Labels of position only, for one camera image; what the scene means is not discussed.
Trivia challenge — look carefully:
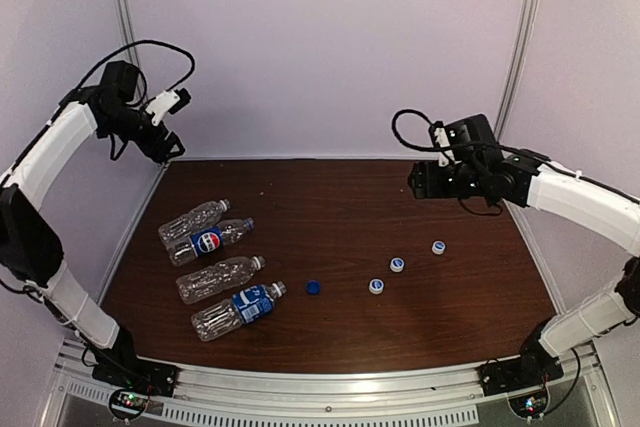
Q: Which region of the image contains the white blue-printed bottle cap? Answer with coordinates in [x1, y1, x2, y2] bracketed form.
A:
[432, 240, 446, 255]

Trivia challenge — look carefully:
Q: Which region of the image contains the Pepsi label plastic bottle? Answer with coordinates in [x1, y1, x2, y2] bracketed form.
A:
[167, 218, 255, 267]

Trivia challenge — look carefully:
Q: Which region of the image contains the clear unlabeled plastic bottle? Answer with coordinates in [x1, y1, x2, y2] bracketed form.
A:
[176, 255, 266, 305]

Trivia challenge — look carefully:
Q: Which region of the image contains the blue bottle cap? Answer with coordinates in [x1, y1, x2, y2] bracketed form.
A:
[305, 279, 322, 296]

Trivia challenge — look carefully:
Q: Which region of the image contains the blue label water bottle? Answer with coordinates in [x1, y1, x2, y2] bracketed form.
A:
[191, 281, 287, 342]

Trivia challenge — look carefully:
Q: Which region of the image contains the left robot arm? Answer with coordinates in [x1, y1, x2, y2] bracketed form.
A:
[1, 61, 191, 377]

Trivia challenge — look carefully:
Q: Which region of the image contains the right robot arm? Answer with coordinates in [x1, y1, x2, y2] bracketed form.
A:
[408, 114, 639, 379]

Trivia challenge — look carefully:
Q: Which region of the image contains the right circuit board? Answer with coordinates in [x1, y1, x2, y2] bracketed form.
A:
[507, 387, 550, 421]

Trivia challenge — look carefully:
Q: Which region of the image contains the circuit board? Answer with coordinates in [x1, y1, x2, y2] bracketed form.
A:
[107, 389, 150, 423]
[507, 387, 550, 421]

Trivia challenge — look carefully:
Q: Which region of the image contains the left circuit board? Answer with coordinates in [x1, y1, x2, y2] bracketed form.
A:
[107, 389, 150, 423]

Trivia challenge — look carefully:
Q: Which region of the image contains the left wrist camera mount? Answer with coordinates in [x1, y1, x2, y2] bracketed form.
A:
[144, 88, 191, 127]

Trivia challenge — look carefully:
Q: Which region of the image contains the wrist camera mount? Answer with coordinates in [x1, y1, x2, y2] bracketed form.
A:
[429, 121, 456, 167]
[144, 88, 191, 127]

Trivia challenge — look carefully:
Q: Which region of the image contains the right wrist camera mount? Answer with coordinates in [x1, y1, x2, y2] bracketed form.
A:
[429, 121, 456, 167]

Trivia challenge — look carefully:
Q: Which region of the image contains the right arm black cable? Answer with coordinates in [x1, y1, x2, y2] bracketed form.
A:
[390, 108, 640, 208]

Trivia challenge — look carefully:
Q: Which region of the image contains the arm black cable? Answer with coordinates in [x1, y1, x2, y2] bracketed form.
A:
[390, 108, 640, 208]
[74, 39, 196, 113]

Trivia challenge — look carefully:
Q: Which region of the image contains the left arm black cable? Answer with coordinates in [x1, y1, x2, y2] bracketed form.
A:
[74, 39, 196, 113]

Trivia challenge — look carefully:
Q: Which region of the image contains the left aluminium frame post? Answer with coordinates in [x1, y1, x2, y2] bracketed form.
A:
[114, 0, 149, 107]

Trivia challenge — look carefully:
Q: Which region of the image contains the aluminium frame post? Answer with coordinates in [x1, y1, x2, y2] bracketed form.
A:
[114, 0, 149, 107]
[494, 0, 540, 140]

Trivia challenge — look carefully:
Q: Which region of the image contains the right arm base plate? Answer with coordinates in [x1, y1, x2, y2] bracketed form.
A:
[477, 357, 564, 396]

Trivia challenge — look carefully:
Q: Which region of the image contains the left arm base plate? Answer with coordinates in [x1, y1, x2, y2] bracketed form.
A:
[92, 360, 179, 397]

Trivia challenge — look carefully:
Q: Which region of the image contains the right aluminium frame post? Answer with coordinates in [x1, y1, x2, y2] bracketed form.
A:
[494, 0, 540, 140]

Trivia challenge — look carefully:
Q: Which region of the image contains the front aluminium rail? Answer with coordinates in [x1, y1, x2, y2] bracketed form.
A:
[35, 340, 621, 426]

